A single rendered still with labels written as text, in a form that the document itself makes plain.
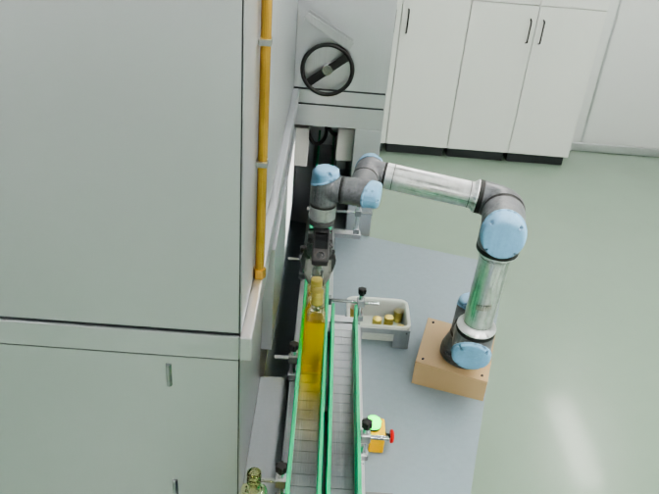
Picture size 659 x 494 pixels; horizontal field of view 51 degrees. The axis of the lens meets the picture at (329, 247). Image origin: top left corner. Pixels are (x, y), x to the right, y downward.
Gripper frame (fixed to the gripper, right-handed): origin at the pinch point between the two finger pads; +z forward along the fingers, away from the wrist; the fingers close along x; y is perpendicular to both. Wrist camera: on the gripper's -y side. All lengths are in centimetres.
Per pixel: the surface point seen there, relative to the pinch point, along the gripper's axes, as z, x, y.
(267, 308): 2.6, 13.4, -11.3
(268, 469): 27, 9, -46
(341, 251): 40, -11, 86
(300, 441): 27.3, 1.5, -36.4
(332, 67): -35, -1, 99
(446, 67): 37, -95, 378
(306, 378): 27.3, 0.9, -11.4
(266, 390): 27.3, 12.4, -17.6
